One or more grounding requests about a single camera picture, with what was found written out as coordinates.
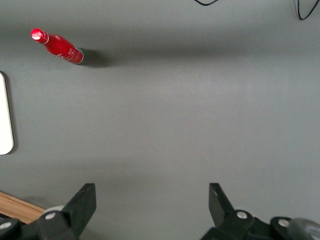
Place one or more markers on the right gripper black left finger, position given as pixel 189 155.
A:
pixel 80 207

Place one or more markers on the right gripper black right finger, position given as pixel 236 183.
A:
pixel 220 210

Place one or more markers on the wooden two-drawer cabinet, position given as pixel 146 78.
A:
pixel 15 207

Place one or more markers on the white plastic tray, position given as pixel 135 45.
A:
pixel 5 112

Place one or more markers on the red soda bottle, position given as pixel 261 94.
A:
pixel 63 50

